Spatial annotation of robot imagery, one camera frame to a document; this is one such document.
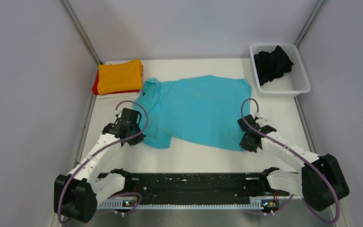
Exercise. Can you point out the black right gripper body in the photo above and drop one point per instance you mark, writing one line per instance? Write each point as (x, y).
(245, 144)

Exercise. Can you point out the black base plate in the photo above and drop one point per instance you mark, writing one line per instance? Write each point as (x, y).
(198, 188)

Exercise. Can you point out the right grey frame post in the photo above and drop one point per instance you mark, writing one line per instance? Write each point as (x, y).
(313, 15)

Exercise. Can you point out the white plastic laundry basket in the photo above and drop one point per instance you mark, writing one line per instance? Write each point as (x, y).
(290, 84)

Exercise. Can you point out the folded white t shirt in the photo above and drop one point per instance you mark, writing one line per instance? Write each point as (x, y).
(117, 95)

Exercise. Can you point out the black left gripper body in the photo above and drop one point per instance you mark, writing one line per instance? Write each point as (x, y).
(136, 140)

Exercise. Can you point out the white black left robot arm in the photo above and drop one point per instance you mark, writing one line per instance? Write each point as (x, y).
(78, 193)

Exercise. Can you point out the teal t shirt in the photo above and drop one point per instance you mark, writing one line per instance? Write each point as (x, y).
(203, 110)

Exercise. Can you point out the folded red t shirt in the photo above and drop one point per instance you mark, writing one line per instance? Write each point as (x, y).
(95, 88)

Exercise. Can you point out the grey aluminium frame post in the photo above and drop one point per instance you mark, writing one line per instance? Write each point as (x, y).
(80, 30)

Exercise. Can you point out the black crumpled t shirt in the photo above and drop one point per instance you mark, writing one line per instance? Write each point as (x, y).
(272, 65)

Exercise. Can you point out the folded orange t shirt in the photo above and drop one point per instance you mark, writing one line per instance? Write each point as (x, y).
(120, 77)

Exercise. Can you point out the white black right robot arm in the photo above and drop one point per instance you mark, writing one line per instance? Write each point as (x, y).
(318, 179)

